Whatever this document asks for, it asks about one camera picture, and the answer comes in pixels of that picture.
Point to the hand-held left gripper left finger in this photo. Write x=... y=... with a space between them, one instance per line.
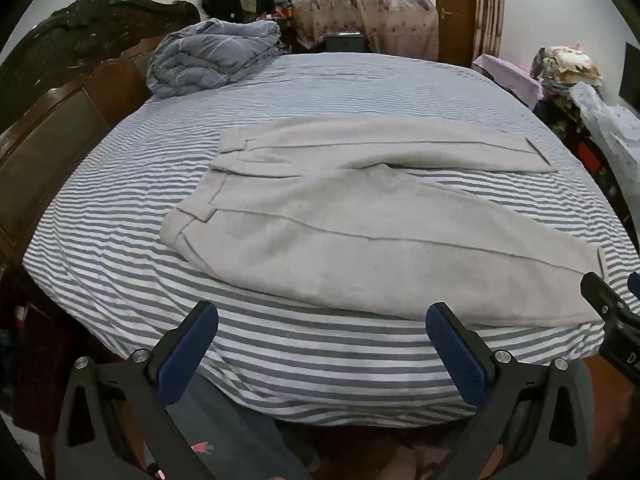
x=187 y=355

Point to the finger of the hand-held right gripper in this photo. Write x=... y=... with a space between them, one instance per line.
x=600 y=295
x=634 y=284

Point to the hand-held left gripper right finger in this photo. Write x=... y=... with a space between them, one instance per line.
x=457 y=355

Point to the light grey pants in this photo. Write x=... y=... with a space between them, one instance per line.
x=350 y=240

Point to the bed with striped sheet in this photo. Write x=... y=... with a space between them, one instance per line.
x=300 y=355

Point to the white dotted cloth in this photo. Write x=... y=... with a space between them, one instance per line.
x=607 y=120

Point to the black monitor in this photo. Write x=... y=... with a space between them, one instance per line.
x=633 y=77

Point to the pile of floral bedding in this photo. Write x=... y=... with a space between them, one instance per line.
x=565 y=65

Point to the purple cloth cover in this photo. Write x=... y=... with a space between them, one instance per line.
x=510 y=72

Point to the dark carved wooden headboard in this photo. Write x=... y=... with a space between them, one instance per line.
x=55 y=125

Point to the folded blue-grey quilt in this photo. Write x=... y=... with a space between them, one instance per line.
x=210 y=60

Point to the brown wooden door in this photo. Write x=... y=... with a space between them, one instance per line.
x=455 y=10

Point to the black box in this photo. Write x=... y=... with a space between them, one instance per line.
x=344 y=42

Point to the pile of colourful clutter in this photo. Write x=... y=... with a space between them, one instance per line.
x=286 y=22

